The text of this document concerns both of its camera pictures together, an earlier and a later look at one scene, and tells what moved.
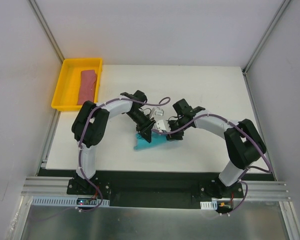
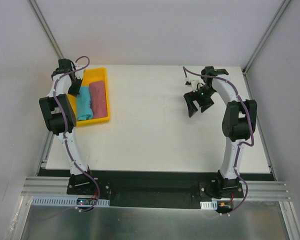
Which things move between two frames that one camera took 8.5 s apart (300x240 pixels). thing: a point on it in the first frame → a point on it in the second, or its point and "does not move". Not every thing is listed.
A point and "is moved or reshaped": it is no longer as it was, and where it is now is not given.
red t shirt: [88, 78] → [98, 99]
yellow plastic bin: [66, 97] is moved or reshaped
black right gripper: [174, 130] → [200, 99]
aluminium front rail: [270, 190] does not move
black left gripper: [145, 127] → [75, 88]
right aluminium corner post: [265, 36] does not move
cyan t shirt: [156, 139] → [84, 111]
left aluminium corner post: [45, 26] does not move
